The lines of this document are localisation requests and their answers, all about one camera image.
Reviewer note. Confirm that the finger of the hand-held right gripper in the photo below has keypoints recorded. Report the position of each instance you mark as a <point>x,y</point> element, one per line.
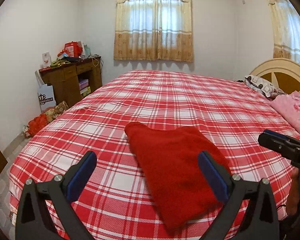
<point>275,143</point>
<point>277,133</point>

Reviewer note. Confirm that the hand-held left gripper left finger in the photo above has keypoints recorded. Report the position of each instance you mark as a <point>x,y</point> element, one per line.
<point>81,177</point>

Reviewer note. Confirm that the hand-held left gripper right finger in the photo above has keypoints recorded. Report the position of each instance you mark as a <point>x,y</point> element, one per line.
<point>213,177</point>

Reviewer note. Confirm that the red embroidered sweater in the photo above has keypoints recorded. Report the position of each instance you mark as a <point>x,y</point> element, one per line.
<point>175,167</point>

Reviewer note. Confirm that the person's right hand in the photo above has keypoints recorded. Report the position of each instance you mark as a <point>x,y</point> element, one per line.
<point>293,192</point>

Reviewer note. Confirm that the pink floral quilt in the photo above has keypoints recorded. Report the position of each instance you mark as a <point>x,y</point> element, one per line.
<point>295,110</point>

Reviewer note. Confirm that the grey patterned pillow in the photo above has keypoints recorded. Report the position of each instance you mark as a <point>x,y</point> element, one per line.
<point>260,85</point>

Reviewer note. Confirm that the red floral bundle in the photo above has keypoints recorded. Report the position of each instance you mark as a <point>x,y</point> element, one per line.
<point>37,126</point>

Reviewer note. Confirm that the cream wooden headboard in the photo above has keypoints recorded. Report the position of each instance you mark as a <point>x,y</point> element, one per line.
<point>272,66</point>

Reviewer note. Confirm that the gold floral cushion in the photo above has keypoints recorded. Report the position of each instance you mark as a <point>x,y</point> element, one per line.
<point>57,111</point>

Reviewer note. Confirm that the yellow box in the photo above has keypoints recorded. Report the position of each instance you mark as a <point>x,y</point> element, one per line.
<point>85,91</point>

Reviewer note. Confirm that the white paper bag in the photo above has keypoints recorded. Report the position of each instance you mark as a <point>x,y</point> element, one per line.
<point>46,97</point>

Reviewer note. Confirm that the red plaid bed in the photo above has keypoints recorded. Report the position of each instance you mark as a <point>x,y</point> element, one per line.
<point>165,100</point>

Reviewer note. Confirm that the pink box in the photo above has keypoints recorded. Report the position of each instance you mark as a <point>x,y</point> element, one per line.
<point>83,84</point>

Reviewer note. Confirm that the dark wooden desk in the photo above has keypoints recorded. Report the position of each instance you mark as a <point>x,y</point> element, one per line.
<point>62,85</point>

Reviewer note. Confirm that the beige floral window curtain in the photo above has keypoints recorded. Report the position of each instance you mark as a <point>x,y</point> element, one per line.
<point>287,30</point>
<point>152,47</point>

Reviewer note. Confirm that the green yellow cloth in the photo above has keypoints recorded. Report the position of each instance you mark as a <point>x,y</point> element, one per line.
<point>57,63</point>

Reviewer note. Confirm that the white picture box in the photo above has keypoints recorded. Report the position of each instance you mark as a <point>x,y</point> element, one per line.
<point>46,60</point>

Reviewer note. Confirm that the pale teal bag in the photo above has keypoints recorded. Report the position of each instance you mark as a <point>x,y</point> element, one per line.
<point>87,51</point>

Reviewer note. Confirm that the red gift box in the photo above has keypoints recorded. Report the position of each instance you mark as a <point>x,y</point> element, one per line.
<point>73,48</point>

